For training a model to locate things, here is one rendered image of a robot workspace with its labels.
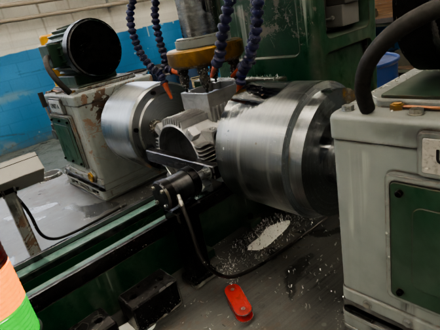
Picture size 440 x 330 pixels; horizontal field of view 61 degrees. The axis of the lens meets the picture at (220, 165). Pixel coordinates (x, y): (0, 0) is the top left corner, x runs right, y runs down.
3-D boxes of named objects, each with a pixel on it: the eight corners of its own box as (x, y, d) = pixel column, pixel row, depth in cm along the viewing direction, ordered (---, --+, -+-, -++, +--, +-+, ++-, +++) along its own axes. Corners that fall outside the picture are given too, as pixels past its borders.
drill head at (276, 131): (272, 165, 98) (258, 69, 88) (446, 201, 68) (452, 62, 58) (200, 207, 83) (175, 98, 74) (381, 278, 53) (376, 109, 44)
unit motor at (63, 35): (109, 128, 159) (76, 24, 143) (149, 136, 135) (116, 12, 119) (49, 149, 144) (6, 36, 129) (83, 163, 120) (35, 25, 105)
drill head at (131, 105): (155, 141, 139) (137, 73, 130) (220, 154, 112) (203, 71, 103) (93, 166, 125) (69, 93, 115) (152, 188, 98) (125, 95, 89)
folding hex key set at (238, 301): (223, 294, 73) (222, 287, 72) (238, 289, 74) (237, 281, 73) (239, 325, 65) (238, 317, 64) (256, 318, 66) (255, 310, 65)
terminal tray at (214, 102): (220, 107, 100) (215, 80, 97) (249, 109, 92) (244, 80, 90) (186, 121, 93) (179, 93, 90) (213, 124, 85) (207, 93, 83)
